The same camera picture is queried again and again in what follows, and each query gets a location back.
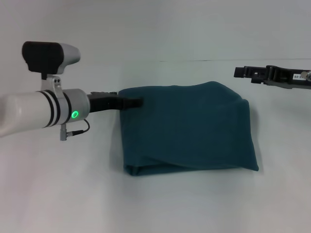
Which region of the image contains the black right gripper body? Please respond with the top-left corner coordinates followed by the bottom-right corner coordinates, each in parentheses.
top-left (264, 64), bottom-right (311, 91)

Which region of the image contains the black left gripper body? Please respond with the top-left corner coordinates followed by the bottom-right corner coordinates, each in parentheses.
top-left (87, 91), bottom-right (124, 115)

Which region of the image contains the teal blue shirt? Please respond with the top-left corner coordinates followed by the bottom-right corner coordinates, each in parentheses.
top-left (118, 81), bottom-right (259, 176)

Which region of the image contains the left arm gripper cable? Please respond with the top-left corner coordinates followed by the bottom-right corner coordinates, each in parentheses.
top-left (59, 118), bottom-right (90, 141)

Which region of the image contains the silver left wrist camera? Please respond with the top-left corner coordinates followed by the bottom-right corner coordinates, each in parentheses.
top-left (21, 41), bottom-right (81, 95)

